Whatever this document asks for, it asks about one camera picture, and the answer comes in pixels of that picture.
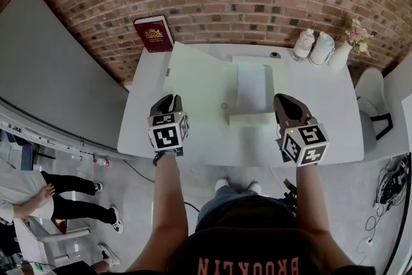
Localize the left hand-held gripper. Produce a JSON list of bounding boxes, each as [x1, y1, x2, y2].
[[147, 93, 191, 157]]

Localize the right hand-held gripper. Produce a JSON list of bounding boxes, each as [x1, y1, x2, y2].
[[273, 93, 330, 168]]

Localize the white card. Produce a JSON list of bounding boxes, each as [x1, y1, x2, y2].
[[163, 41, 286, 127]]

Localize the person's left forearm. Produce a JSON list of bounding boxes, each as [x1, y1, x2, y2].
[[127, 153, 190, 272]]

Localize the person's right forearm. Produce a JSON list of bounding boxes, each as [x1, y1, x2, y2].
[[294, 164, 350, 268]]

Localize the clear bottle with white cap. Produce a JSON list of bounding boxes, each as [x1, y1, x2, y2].
[[292, 28, 316, 62]]

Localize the white jug with lid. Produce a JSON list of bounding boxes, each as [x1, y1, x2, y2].
[[310, 31, 336, 66]]

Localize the dark red hardcover book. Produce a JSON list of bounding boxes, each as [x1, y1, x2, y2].
[[133, 14, 175, 53]]

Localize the white vase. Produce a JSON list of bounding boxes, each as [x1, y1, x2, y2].
[[328, 39, 353, 71]]

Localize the white chair with grey cushion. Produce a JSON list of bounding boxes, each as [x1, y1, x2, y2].
[[353, 66, 394, 153]]

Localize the black waist-worn device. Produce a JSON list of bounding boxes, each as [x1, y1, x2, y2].
[[282, 178, 299, 215]]

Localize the pink and white flowers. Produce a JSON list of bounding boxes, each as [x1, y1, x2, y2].
[[342, 14, 375, 57]]

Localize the person's blue jeans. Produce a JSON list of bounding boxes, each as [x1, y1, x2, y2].
[[195, 185, 290, 231]]

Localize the grey partition panel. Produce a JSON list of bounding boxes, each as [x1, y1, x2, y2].
[[0, 0, 131, 162]]

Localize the person's black printed shirt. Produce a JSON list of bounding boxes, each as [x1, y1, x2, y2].
[[167, 196, 376, 275]]

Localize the blue chair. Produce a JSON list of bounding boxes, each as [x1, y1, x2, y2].
[[5, 133, 56, 171]]

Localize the black wrist strap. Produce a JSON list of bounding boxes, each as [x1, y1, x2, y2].
[[153, 150, 178, 166]]

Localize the tangle of black cables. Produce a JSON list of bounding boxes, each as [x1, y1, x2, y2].
[[374, 153, 412, 207]]

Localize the thin cable with white plug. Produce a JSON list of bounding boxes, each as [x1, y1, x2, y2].
[[364, 205, 387, 245]]

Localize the white metal frame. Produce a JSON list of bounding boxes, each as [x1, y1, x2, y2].
[[27, 217, 91, 265]]

